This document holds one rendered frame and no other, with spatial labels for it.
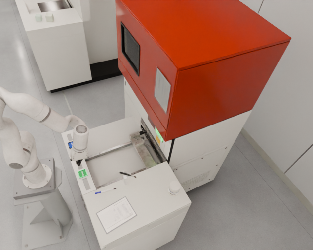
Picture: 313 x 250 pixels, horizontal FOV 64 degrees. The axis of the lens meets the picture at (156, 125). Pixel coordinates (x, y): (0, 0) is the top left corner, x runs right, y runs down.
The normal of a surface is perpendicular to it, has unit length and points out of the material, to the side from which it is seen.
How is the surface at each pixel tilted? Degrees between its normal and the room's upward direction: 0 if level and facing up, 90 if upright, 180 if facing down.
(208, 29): 0
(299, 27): 90
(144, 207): 0
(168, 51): 0
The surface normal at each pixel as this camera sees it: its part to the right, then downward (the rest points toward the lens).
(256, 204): 0.08, -0.63
